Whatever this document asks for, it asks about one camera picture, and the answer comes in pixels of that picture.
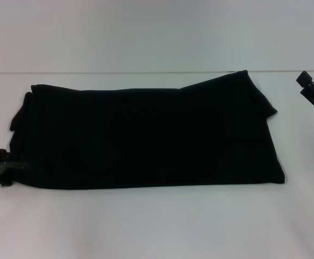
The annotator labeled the black T-shirt with FREE print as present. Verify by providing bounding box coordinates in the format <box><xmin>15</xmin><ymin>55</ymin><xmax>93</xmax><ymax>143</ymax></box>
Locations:
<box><xmin>8</xmin><ymin>69</ymin><xmax>286</xmax><ymax>191</ymax></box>

